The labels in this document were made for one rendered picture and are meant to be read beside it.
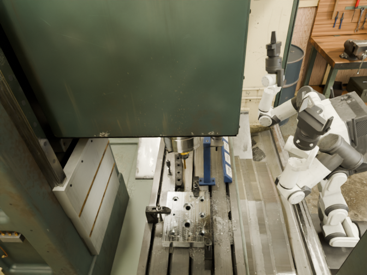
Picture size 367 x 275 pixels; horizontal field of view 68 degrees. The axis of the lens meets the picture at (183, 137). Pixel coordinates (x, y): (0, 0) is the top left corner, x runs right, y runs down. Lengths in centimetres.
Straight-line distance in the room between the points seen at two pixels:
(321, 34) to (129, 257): 324
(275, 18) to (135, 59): 133
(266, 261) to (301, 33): 289
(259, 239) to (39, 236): 111
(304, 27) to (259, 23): 191
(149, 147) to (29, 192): 132
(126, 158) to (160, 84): 158
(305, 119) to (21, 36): 92
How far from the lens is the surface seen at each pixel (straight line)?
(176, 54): 78
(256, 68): 210
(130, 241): 183
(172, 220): 141
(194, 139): 103
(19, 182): 97
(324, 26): 384
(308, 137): 109
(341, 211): 202
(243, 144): 216
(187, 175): 171
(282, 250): 170
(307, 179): 136
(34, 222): 110
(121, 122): 94
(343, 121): 146
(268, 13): 197
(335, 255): 243
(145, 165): 213
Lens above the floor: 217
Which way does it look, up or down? 40 degrees down
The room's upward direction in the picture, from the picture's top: 5 degrees counter-clockwise
